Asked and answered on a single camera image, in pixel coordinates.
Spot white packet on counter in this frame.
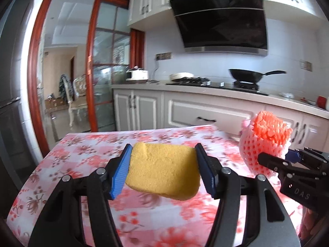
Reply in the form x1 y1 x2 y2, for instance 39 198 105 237
279 93 294 99

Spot floral pink tablecloth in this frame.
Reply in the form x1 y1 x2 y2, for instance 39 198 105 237
7 121 302 246

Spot black range hood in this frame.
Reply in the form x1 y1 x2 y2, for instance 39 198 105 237
170 0 268 56

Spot tall pink foam fruit net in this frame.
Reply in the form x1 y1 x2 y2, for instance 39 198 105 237
239 110 293 178

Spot white rice cooker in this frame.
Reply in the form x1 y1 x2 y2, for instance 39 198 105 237
125 67 149 82

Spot black gas stove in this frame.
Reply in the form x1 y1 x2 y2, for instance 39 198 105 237
167 77 269 96

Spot wall power outlet left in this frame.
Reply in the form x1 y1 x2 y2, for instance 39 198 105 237
156 52 172 61

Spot wall power outlet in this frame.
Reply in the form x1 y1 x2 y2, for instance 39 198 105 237
156 52 172 61
299 60 312 72

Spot wall power outlet right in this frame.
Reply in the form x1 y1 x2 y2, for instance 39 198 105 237
299 60 312 72

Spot red cup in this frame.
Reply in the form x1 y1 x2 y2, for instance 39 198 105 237
316 96 327 109

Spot yellow sponge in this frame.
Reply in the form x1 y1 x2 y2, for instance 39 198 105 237
125 142 200 201

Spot white dining chair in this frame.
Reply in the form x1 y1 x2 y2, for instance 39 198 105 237
59 74 88 127

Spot lower kitchen cabinets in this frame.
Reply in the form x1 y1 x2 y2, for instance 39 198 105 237
112 84 328 152

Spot white electric griddle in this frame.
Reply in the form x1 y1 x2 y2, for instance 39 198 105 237
169 72 194 82

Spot person's right hand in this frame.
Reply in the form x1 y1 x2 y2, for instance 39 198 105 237
299 207 326 240

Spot black wok pan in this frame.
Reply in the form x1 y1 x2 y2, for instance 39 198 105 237
229 69 287 84

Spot wooden sliding glass door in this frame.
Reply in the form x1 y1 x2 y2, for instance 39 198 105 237
27 0 144 156

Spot dark refrigerator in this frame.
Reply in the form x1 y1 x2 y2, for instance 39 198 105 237
0 0 42 186

